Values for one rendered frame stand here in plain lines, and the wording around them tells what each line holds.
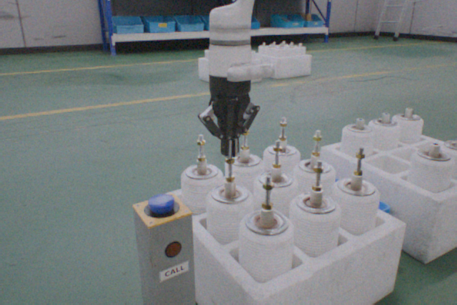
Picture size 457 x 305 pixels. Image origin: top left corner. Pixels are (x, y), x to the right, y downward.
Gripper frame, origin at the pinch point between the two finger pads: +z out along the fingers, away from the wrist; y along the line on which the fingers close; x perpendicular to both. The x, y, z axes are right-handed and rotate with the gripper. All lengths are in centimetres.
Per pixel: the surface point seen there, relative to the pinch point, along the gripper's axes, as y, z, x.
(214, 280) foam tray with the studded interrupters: 8.0, 22.8, 6.2
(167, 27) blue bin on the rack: -187, 2, -403
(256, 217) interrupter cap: 1.2, 9.9, 9.8
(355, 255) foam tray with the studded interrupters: -14.3, 18.4, 20.3
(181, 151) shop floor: -30, 35, -79
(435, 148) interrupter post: -52, 8, 15
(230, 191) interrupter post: 0.6, 8.8, 0.9
